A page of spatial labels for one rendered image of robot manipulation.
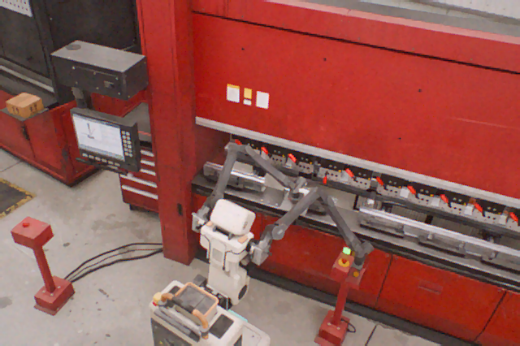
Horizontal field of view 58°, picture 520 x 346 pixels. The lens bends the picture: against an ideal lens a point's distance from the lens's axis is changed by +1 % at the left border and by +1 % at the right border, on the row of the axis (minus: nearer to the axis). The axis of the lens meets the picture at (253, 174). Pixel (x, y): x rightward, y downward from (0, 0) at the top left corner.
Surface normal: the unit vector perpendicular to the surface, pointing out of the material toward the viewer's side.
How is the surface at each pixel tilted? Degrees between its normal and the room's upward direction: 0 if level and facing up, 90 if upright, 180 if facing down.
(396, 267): 90
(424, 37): 90
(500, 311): 90
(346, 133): 90
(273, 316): 0
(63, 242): 0
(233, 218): 48
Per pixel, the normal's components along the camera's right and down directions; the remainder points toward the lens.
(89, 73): -0.37, 0.56
